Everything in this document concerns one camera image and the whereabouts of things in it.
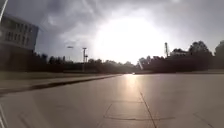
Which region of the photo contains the dark kerb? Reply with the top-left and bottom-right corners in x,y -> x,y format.
0,74 -> 123,96

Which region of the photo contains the pale multi-storey building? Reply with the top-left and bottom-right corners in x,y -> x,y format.
0,14 -> 40,71

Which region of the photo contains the grey pavement strip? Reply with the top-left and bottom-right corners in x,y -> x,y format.
0,74 -> 114,92

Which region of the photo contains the row of dark trees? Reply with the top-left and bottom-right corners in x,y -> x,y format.
0,40 -> 224,74

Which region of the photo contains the grey paved plaza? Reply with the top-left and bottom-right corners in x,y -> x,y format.
0,73 -> 224,128

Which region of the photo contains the pole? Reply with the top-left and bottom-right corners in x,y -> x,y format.
81,47 -> 89,73

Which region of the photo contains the tall lattice mast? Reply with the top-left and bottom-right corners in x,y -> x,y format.
163,42 -> 170,58

